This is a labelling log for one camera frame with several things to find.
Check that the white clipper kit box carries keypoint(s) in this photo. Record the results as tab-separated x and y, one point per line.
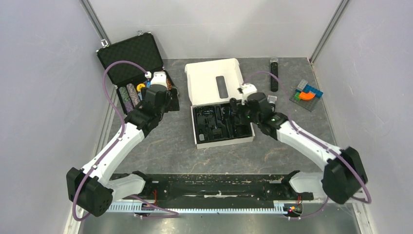
213	83

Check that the black poker chip case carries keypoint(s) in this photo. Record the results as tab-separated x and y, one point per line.
142	50

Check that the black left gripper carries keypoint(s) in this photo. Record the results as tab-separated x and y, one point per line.
172	105

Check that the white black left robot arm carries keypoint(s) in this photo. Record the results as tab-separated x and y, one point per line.
91	187

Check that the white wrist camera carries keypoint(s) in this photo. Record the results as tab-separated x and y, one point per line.
159	78
246	90

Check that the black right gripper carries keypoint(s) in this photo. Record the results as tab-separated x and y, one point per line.
239	114

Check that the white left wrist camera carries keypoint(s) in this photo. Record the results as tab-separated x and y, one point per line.
159	78

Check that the black comb in tray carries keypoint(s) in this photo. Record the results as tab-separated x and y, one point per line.
217	133

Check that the aluminium frame rail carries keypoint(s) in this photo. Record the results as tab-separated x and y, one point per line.
131	216

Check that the black glitter tube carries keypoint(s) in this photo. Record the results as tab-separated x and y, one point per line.
274	85

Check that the colourful building block set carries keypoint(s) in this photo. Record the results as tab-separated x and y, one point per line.
306	96

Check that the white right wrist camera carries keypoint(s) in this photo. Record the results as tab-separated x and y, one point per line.
246	90

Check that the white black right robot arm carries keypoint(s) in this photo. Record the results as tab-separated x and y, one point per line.
343	175

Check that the silver clipper blade head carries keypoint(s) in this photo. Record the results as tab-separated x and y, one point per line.
271	99

